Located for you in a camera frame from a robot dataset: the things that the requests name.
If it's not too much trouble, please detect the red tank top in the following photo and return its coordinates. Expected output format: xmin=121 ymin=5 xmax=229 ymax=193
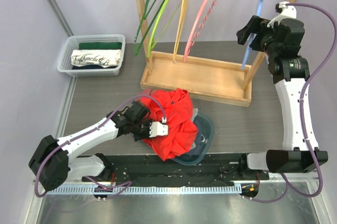
xmin=140 ymin=88 xmax=198 ymax=161

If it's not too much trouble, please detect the light blue hanger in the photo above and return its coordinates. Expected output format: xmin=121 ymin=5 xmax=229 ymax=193
xmin=241 ymin=0 xmax=271 ymax=71

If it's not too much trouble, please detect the pink hanger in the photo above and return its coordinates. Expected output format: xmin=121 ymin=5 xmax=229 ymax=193
xmin=183 ymin=0 xmax=217 ymax=63

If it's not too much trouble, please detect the yellow hanger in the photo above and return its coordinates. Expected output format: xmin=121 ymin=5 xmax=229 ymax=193
xmin=173 ymin=0 xmax=190 ymax=63

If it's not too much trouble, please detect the lime green hanger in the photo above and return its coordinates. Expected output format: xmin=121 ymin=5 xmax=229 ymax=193
xmin=146 ymin=0 xmax=192 ymax=58

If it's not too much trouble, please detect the grey tank top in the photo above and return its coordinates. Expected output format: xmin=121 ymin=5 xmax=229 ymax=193
xmin=191 ymin=108 xmax=198 ymax=122

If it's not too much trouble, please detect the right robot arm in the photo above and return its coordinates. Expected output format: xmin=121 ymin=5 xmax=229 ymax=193
xmin=236 ymin=15 xmax=328 ymax=179

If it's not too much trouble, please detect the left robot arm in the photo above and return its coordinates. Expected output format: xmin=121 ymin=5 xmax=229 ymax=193
xmin=28 ymin=101 xmax=151 ymax=192

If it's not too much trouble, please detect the wooden clothes rack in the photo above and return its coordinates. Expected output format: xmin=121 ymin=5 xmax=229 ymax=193
xmin=136 ymin=0 xmax=297 ymax=107

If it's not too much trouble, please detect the teal plastic bin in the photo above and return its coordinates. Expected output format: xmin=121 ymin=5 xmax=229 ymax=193
xmin=139 ymin=112 xmax=215 ymax=167

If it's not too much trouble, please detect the folded white printed shirt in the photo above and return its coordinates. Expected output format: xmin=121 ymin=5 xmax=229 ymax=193
xmin=71 ymin=49 xmax=122 ymax=68

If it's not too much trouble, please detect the folded navy garment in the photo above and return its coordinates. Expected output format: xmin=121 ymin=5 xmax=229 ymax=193
xmin=72 ymin=65 xmax=117 ymax=70

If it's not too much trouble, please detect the folded green garment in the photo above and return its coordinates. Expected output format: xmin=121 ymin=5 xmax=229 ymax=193
xmin=78 ymin=42 xmax=122 ymax=50

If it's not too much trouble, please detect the white plastic basket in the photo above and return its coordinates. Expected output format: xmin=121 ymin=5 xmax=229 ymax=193
xmin=57 ymin=34 xmax=126 ymax=77

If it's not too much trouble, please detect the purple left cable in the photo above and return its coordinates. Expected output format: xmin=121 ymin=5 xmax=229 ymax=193
xmin=34 ymin=96 xmax=168 ymax=199

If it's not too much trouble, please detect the purple cable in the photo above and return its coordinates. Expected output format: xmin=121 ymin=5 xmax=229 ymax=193
xmin=34 ymin=96 xmax=168 ymax=199
xmin=242 ymin=2 xmax=337 ymax=203

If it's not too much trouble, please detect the white slotted cable duct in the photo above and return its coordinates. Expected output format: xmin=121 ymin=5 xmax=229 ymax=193
xmin=47 ymin=184 xmax=242 ymax=195

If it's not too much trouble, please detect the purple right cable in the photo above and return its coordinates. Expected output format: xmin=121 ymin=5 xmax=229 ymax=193
xmin=242 ymin=2 xmax=337 ymax=203

